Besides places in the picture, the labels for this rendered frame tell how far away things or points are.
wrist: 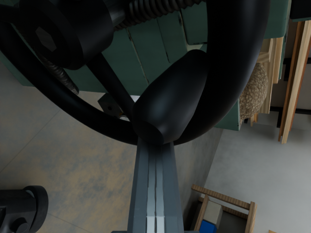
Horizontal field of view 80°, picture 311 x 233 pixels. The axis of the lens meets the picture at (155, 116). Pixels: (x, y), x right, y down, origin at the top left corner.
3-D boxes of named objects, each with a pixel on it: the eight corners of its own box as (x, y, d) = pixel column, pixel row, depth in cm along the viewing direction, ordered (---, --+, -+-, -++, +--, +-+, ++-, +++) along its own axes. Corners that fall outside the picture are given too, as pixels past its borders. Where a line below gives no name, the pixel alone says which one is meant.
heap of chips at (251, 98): (239, 91, 33) (263, 92, 31) (253, 53, 41) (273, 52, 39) (239, 126, 39) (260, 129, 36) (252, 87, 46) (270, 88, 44)
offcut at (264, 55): (240, 32, 28) (272, 28, 26) (245, 44, 32) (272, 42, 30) (237, 53, 28) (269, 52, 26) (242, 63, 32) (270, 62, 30)
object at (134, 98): (96, 101, 52) (116, 104, 47) (121, 77, 59) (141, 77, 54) (109, 123, 57) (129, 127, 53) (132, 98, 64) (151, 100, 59)
